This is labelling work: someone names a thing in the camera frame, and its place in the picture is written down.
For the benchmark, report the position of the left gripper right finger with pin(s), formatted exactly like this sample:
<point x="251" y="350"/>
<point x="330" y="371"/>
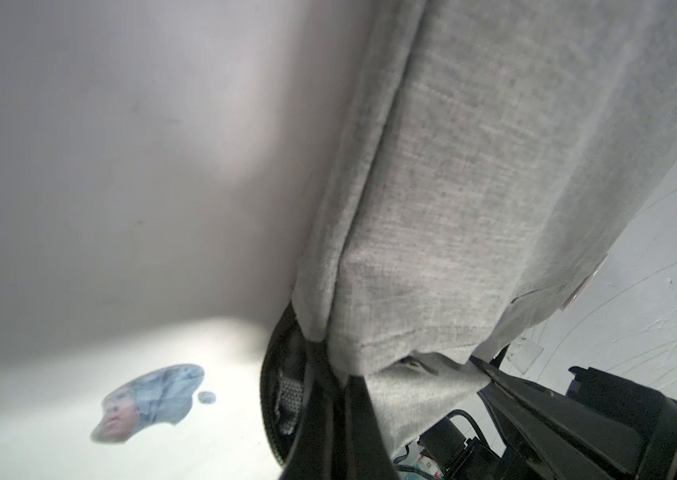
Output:
<point x="366" y="457"/>

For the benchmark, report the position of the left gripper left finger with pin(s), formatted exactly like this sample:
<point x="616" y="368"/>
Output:
<point x="311" y="454"/>

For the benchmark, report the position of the grey laptop sleeve front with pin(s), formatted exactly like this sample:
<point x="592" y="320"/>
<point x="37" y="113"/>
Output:
<point x="492" y="154"/>

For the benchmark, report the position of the silver laptop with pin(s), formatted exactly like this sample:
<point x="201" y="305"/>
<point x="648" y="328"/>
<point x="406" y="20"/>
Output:
<point x="160" y="166"/>

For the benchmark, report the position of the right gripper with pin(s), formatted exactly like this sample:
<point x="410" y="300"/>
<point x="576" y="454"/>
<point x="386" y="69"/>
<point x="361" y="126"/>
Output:
<point x="604" y="427"/>

